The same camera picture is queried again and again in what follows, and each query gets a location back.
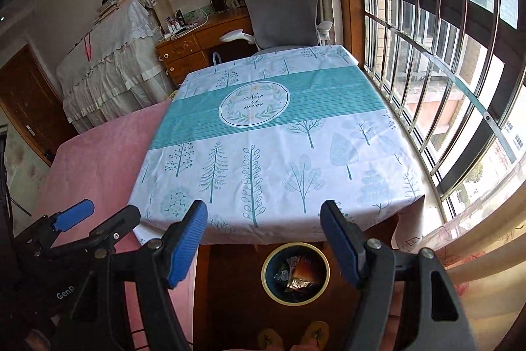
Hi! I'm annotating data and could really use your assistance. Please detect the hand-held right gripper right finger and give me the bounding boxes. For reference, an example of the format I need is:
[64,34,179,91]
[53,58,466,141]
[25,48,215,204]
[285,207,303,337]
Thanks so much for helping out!
[320,200,479,351]

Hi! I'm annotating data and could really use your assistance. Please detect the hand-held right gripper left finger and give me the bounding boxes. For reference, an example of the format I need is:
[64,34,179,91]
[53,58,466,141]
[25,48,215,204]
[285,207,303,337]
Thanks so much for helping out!
[51,200,208,351]

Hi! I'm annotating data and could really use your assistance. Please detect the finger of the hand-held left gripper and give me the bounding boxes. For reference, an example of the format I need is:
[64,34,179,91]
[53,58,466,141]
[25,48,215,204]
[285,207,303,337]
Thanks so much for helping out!
[49,205,141,258]
[15,200,95,250]

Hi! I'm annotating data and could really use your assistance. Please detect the round yellow-rimmed trash bin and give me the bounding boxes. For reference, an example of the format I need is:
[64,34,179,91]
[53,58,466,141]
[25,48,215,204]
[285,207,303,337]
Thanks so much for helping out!
[261,242,330,306]

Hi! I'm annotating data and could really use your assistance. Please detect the yellow slipper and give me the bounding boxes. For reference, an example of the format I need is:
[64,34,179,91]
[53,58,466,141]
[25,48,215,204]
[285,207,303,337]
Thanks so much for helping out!
[302,320,329,345]
[258,328,284,351]

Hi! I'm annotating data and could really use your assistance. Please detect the table with patterned cloth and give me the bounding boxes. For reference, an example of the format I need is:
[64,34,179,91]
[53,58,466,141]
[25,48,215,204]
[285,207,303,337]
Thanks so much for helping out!
[129,44,426,253]

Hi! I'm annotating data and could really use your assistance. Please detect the person's right leg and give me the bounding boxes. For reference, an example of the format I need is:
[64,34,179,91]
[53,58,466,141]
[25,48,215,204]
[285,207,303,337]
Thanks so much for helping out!
[288,340,329,351]

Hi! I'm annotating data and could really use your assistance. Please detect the wooden door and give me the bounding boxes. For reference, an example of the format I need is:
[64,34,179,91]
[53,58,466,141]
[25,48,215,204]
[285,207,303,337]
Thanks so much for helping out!
[0,42,79,166]

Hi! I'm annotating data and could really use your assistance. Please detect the white lace-covered furniture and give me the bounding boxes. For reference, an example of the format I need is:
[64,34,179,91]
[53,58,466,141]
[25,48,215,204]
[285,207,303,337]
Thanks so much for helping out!
[55,0,173,134]

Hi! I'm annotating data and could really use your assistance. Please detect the wooden writing desk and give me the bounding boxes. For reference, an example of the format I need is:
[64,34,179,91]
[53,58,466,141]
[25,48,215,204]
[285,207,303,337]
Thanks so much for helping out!
[156,8,257,86]

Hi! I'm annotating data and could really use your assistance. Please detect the barred window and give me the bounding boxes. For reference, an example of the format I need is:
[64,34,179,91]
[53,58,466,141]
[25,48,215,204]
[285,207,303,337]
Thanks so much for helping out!
[353,0,526,228]

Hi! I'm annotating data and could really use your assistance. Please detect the grey office chair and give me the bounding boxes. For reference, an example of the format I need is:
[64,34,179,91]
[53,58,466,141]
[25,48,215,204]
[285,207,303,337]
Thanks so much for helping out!
[220,0,334,56]

